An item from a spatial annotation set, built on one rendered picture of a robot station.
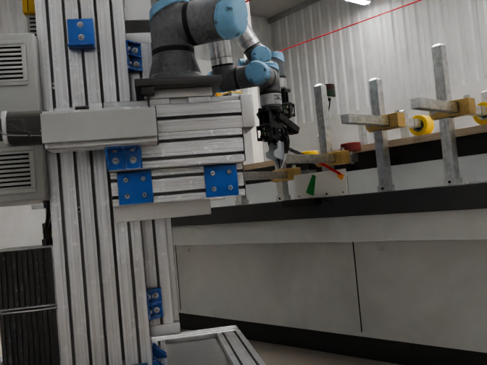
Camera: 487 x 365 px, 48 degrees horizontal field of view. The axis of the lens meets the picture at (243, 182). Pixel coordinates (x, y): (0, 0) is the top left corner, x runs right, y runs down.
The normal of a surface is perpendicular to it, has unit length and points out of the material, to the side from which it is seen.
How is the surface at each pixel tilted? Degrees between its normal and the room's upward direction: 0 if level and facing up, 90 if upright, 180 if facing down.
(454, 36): 90
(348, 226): 90
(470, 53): 90
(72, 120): 90
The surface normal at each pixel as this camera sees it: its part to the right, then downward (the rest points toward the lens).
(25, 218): 0.63, -0.09
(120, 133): 0.16, -0.06
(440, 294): -0.73, 0.04
